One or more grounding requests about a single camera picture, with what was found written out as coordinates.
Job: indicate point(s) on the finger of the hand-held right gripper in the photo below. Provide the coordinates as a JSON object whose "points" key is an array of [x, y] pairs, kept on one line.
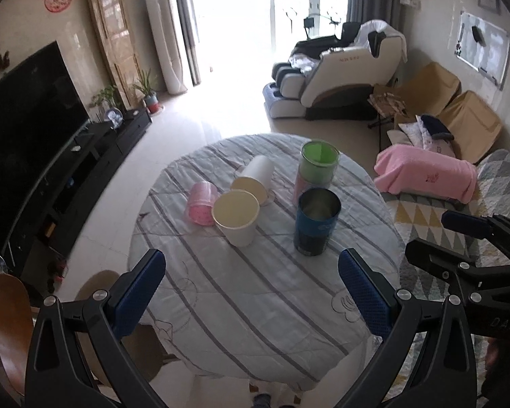
{"points": [[463, 221], [446, 259]]}

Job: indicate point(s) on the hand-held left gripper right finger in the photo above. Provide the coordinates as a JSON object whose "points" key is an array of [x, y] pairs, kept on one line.
{"points": [[363, 295]]}

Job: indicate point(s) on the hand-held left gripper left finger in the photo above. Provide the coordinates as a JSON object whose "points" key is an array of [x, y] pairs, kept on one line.
{"points": [[138, 295]]}

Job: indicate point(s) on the pink plastic cup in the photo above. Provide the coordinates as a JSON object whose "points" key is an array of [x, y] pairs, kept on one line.
{"points": [[199, 204]]}

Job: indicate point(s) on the white paper cup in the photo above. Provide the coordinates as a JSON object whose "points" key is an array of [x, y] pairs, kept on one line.
{"points": [[238, 229], [257, 170]]}

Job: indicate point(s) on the blue metal cup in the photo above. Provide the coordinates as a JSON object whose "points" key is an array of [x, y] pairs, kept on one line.
{"points": [[314, 233]]}

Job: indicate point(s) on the triangle patterned rug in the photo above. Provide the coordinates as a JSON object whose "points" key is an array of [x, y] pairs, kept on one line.
{"points": [[497, 174]]}

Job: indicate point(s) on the pink blanket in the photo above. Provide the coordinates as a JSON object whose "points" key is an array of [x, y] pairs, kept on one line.
{"points": [[425, 172]]}

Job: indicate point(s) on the dark blue cushion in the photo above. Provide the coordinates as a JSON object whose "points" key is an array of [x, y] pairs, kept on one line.
{"points": [[435, 125]]}

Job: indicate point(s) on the striped grey tablecloth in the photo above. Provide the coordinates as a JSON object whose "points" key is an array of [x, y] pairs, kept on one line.
{"points": [[238, 297]]}

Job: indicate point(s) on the white patterned pillow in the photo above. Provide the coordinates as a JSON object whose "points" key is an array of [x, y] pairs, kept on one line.
{"points": [[410, 131]]}

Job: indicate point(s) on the tan sofa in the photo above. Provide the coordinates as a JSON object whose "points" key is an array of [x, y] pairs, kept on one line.
{"points": [[463, 114]]}

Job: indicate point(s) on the brown wooden chair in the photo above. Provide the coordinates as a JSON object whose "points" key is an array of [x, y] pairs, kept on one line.
{"points": [[10, 327]]}

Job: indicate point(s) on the folding side table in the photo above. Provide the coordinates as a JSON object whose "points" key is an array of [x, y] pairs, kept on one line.
{"points": [[386, 102]]}

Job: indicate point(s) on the black television cabinet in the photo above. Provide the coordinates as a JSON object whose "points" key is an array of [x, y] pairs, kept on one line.
{"points": [[102, 144]]}

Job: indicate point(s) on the glass ball ornament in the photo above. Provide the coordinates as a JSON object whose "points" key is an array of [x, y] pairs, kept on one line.
{"points": [[114, 117]]}

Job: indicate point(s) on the white massage chair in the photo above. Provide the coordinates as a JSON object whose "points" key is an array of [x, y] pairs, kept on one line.
{"points": [[344, 72]]}

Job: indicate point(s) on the potted plant in red pot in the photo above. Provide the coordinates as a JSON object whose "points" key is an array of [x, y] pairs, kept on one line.
{"points": [[151, 97]]}

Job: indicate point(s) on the small green potted plant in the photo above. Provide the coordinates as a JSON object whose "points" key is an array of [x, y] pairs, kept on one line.
{"points": [[104, 97]]}

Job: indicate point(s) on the black flat television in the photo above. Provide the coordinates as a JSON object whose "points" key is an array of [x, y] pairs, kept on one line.
{"points": [[25, 127]]}

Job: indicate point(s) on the white standing air conditioner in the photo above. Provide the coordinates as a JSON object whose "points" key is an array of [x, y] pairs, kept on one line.
{"points": [[165, 29]]}

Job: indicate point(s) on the wall whiteboard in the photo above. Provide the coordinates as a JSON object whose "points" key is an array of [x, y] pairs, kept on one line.
{"points": [[488, 51]]}

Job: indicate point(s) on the white wall socket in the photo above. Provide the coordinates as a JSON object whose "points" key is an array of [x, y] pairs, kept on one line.
{"points": [[410, 1]]}

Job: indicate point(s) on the wooden wall panel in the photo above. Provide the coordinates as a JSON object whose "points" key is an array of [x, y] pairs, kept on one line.
{"points": [[110, 29]]}

